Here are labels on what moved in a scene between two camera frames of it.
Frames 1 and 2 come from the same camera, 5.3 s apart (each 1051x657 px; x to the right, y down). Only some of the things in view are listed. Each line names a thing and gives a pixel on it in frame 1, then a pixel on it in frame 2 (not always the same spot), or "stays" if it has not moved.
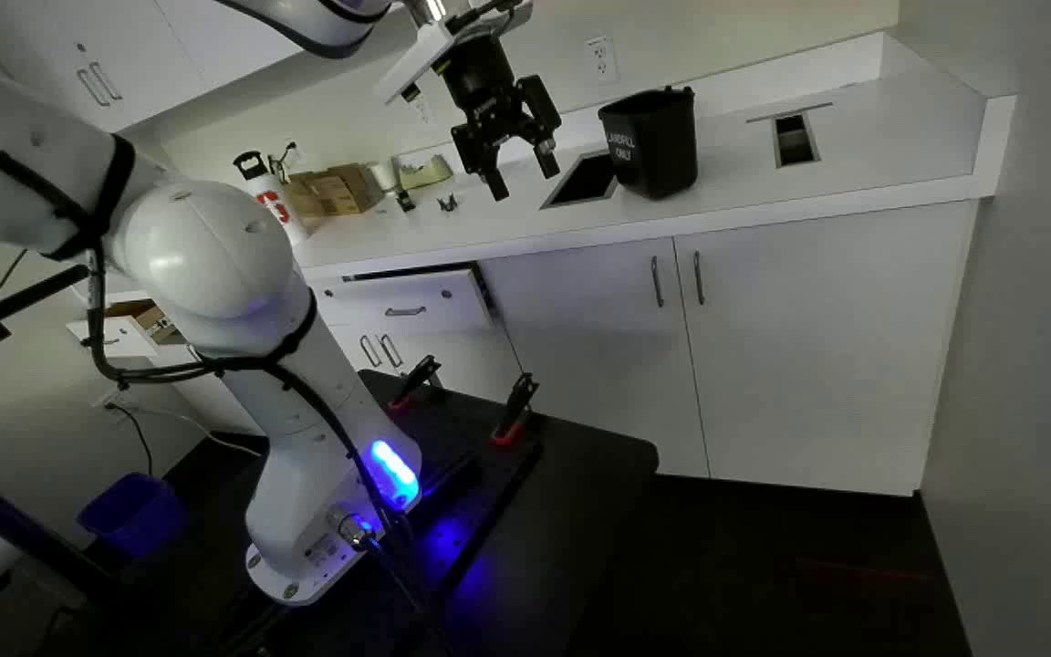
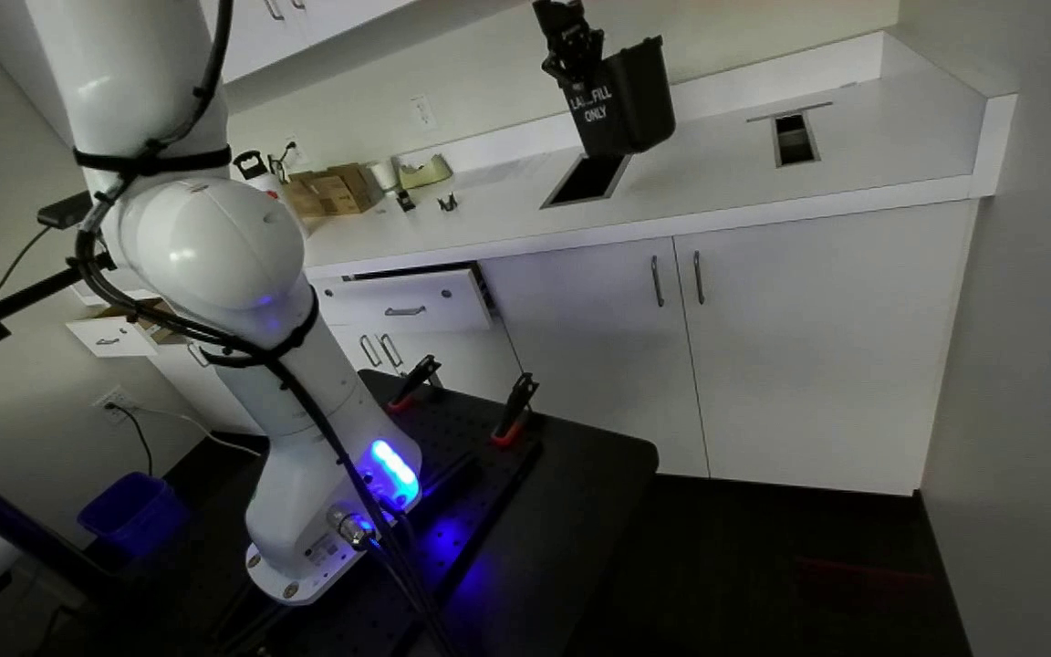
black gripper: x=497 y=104 → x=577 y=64
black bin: x=654 y=141 → x=641 y=90
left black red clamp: x=413 y=379 stays
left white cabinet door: x=604 y=335 stays
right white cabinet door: x=817 y=344 stays
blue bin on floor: x=141 y=511 stays
